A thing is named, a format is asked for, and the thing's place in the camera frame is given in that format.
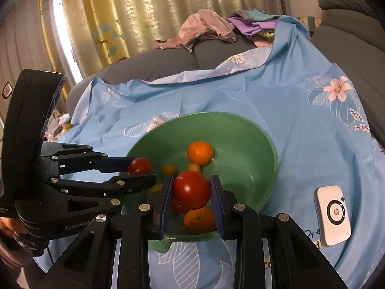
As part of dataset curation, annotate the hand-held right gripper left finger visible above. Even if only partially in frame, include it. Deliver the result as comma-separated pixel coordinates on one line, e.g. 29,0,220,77
39,175,174,289

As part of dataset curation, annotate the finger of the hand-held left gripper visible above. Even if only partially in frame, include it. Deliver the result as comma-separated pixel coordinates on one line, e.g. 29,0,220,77
48,173,157,208
40,142,137,176

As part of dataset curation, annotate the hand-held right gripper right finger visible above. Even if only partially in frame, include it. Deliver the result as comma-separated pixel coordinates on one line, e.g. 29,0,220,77
210,175,349,289

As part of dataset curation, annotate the small red tomato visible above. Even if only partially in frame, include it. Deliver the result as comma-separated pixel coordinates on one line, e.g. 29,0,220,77
128,157,152,175

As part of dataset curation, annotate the large red tomato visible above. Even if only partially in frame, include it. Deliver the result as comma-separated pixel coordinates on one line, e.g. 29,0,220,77
172,171,212,210

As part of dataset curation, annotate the green plastic bowl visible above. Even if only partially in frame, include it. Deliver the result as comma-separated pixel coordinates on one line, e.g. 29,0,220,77
120,112,279,253

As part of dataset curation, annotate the person's left hand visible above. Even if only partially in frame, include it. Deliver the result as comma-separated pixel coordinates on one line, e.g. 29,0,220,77
0,215,45,277

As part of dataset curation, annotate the orange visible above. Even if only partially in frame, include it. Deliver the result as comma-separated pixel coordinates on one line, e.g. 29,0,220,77
187,140,214,166
183,206,218,235

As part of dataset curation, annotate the grey sofa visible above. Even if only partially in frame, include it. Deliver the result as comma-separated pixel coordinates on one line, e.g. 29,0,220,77
64,0,385,163

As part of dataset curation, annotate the white pocket device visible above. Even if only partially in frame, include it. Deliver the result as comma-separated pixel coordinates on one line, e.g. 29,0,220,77
314,185,352,247

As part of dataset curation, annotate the blue floral cloth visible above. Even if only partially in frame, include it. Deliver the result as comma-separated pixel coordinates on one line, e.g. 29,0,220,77
39,14,385,289

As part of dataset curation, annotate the golden patterned curtain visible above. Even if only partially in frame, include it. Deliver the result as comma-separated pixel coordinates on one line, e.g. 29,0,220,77
0,0,291,118

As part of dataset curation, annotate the pink garment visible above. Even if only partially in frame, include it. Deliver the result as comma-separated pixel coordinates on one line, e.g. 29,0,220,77
155,8,237,52

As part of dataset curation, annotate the purple garment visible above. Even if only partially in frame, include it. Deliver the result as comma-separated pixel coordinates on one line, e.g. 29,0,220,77
228,10,281,37

